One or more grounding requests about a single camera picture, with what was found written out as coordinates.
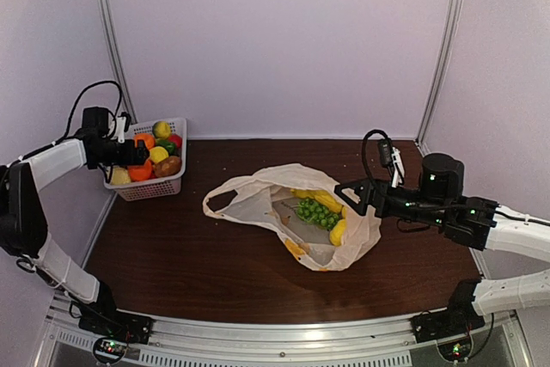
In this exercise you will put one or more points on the pale yellow toy fruit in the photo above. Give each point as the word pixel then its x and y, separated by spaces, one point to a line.
pixel 120 176

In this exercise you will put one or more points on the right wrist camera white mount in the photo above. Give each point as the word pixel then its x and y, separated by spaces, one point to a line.
pixel 390 159

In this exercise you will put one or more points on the round circuit board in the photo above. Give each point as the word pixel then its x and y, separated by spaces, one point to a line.
pixel 108 351
pixel 455 350

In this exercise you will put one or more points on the brown toy potato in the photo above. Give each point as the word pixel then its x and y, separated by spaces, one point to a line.
pixel 168 167

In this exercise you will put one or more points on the yellow toy lemon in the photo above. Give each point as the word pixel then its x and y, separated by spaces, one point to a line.
pixel 158 154

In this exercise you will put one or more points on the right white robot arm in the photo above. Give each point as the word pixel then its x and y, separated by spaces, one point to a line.
pixel 513 246

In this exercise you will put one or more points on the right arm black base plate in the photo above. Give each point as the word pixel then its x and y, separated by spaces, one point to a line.
pixel 441 324

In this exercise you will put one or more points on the red toy apple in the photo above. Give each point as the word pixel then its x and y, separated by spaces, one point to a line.
pixel 176 140

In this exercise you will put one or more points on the green toy pepper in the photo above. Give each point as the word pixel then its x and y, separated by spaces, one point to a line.
pixel 168 145

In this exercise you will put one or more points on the yellow green toy fruit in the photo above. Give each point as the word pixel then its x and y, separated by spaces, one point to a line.
pixel 161 130

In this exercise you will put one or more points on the cream printed plastic bag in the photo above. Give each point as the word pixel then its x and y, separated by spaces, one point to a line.
pixel 264 200

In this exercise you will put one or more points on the right aluminium frame post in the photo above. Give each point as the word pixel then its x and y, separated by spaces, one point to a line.
pixel 443 58

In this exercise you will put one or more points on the yellow toy banana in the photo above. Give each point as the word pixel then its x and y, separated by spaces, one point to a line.
pixel 335 235

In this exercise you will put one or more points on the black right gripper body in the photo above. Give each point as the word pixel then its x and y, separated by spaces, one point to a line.
pixel 425 211

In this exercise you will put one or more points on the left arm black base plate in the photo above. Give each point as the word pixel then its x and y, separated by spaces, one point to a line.
pixel 122 326

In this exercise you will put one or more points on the white perforated plastic basket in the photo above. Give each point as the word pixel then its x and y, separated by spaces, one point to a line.
pixel 153 187

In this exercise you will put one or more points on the aluminium front rail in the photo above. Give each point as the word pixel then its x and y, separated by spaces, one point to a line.
pixel 379 342

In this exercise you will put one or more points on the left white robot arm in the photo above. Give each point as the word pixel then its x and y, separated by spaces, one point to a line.
pixel 24 229

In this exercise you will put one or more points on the left round circuit board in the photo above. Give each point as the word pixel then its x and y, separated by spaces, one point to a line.
pixel 108 351

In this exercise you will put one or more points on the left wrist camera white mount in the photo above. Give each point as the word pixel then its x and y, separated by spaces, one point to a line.
pixel 118 127

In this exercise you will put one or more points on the right round circuit board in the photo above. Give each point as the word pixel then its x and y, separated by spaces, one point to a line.
pixel 455 350

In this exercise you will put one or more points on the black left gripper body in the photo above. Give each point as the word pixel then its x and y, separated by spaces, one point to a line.
pixel 114 157

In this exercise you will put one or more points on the orange toy fruit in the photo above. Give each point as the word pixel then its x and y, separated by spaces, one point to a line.
pixel 141 172

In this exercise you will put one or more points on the green toy grape bunch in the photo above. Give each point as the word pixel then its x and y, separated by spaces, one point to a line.
pixel 312 212

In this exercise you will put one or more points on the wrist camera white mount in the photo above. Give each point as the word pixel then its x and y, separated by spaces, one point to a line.
pixel 118 127
pixel 390 159

